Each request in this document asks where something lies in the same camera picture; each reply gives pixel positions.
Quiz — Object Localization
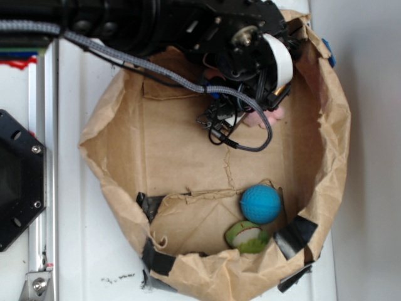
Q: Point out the black gripper with white cap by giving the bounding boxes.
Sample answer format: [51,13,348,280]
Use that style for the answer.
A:
[183,0,298,132]

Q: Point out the pink plush bunny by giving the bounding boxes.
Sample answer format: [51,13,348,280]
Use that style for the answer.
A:
[203,68,285,129]

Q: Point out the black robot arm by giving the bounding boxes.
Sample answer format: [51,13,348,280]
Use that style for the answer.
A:
[1,1,294,130]

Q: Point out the blue tape piece right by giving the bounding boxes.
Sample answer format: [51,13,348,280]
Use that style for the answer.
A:
[322,38,336,68]

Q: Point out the blue foam ball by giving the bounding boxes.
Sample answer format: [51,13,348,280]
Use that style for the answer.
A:
[240,184,281,224]

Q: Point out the brown paper bag bin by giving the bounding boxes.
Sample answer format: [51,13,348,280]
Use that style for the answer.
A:
[79,10,351,300]

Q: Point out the green and white plush toy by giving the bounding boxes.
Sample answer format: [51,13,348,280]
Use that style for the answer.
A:
[224,221,271,254]

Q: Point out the white plastic tray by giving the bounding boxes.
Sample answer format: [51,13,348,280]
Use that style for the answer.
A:
[57,0,338,301]

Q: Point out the aluminium extrusion rail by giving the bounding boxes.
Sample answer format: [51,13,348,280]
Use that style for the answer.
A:
[27,42,59,273]

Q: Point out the grey braided cable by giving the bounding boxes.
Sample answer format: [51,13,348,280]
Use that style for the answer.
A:
[0,19,273,153]

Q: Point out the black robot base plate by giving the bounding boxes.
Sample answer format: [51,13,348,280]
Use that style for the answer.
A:
[1,110,46,252]

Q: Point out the metal corner bracket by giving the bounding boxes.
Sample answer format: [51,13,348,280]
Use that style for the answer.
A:
[19,271,54,301]

